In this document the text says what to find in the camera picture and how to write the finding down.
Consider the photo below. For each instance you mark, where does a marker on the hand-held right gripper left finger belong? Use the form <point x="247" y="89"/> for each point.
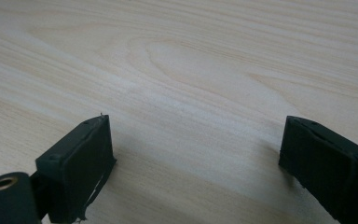
<point x="74" y="168"/>

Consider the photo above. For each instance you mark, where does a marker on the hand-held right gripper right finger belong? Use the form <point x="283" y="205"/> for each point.
<point x="326" y="168"/>

